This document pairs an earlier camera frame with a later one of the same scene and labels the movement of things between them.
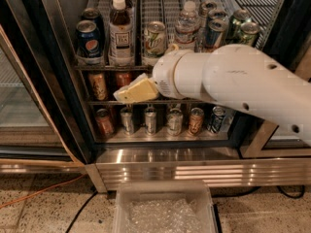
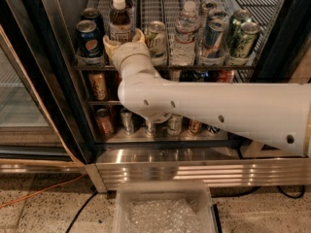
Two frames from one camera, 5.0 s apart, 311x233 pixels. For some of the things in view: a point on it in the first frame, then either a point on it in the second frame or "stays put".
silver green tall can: (212, 33) stays put
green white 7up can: (155, 42) stays put
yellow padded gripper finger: (172, 49) → (140, 37)
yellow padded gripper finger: (141, 89) → (110, 46)
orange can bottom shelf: (104, 121) stays put
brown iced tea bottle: (120, 48) stays put
